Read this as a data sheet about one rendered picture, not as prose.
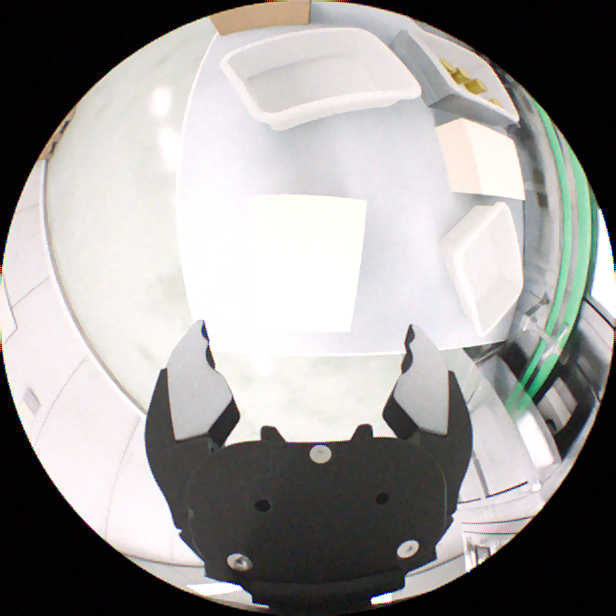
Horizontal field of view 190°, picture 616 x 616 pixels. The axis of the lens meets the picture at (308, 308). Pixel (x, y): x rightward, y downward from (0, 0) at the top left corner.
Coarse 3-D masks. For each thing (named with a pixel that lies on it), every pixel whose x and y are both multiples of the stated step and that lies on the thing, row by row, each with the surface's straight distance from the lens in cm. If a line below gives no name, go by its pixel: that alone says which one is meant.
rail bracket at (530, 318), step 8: (528, 296) 65; (528, 304) 65; (536, 304) 60; (528, 312) 55; (536, 312) 58; (528, 320) 54; (536, 320) 55; (528, 328) 55; (536, 328) 55; (568, 328) 62; (544, 336) 54; (560, 336) 57; (552, 344) 52; (544, 352) 50; (552, 352) 53; (560, 352) 53; (560, 360) 53
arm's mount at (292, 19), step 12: (300, 0) 49; (228, 12) 51; (240, 12) 51; (252, 12) 51; (264, 12) 51; (276, 12) 51; (288, 12) 51; (300, 12) 51; (216, 24) 54; (228, 24) 53; (240, 24) 53; (252, 24) 53; (264, 24) 53; (276, 24) 53; (288, 24) 53
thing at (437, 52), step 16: (416, 32) 46; (432, 48) 51; (448, 48) 52; (464, 64) 59; (480, 64) 59; (448, 80) 37; (496, 80) 57; (464, 96) 38; (480, 96) 57; (496, 96) 56; (512, 112) 54
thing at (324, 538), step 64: (256, 448) 6; (320, 448) 6; (384, 448) 6; (192, 512) 6; (256, 512) 6; (320, 512) 6; (384, 512) 6; (256, 576) 6; (320, 576) 6; (384, 576) 6
